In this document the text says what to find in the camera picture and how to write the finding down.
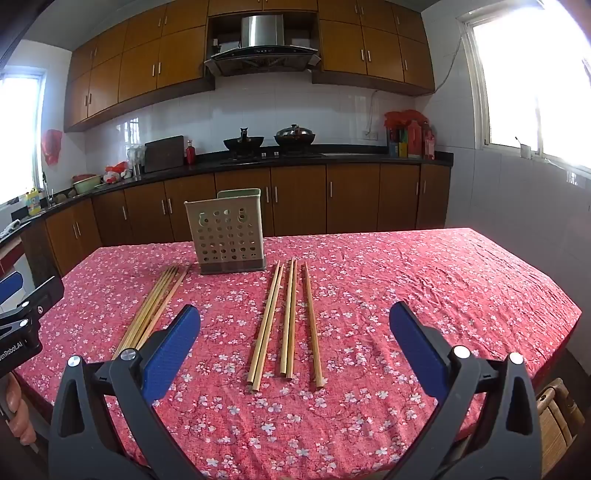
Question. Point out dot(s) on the hanging red plastic bag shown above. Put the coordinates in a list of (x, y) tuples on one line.
[(51, 147)]

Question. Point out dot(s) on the red seasoning bottles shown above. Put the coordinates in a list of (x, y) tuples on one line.
[(422, 143)]

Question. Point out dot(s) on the red bottle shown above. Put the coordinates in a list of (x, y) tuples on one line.
[(190, 154)]

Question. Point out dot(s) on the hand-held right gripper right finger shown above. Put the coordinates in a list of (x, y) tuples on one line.
[(418, 346)]

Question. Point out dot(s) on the metal faucet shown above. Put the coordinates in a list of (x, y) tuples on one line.
[(46, 187)]

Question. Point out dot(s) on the colourful seasoning box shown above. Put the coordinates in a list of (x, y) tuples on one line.
[(398, 145)]

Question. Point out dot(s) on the yellow detergent bottle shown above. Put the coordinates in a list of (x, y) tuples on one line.
[(34, 203)]

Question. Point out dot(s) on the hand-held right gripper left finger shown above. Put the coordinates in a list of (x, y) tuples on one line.
[(171, 350)]

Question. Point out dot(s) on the black pot with lid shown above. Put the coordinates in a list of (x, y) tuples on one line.
[(295, 136)]

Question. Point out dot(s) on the row of wooden wall cabinets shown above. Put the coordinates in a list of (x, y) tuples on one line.
[(138, 69)]

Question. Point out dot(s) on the wooden chopstick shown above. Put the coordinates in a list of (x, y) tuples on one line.
[(163, 300), (269, 323), (286, 314), (292, 318), (168, 300), (159, 300), (264, 318), (153, 300), (149, 300), (311, 323)]

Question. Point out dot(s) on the person's left hand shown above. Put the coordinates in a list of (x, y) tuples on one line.
[(18, 415)]

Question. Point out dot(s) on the large bright window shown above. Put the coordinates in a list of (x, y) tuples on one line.
[(531, 83)]

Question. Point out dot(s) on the row of wooden base cabinets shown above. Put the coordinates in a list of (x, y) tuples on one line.
[(351, 198)]

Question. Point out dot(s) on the perforated beige chopstick holder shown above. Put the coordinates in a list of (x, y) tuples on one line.
[(226, 240)]

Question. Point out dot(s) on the black wok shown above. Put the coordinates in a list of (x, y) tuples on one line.
[(244, 144)]

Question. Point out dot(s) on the red floral tablecloth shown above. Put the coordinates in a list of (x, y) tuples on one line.
[(369, 286)]

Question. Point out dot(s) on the shiny metal containers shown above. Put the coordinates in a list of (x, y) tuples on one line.
[(136, 161)]

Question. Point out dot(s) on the steel range hood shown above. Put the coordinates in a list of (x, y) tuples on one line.
[(261, 32)]

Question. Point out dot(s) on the dark wooden cutting board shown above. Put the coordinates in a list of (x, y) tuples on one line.
[(164, 154)]

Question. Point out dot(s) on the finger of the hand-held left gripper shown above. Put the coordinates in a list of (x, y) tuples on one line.
[(10, 288)]

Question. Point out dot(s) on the small kitchen window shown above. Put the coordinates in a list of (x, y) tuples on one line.
[(21, 138)]

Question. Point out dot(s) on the green basin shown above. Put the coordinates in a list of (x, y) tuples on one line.
[(87, 184)]

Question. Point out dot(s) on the black gas stove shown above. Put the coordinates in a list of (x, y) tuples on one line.
[(295, 156)]

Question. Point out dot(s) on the cup on windowsill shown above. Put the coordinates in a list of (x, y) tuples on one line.
[(524, 150)]

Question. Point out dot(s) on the wicker stool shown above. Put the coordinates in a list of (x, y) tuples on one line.
[(554, 424)]

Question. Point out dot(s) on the red white plastic bag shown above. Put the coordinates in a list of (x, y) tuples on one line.
[(117, 173)]

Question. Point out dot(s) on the black countertop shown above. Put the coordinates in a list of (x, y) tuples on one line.
[(346, 158)]

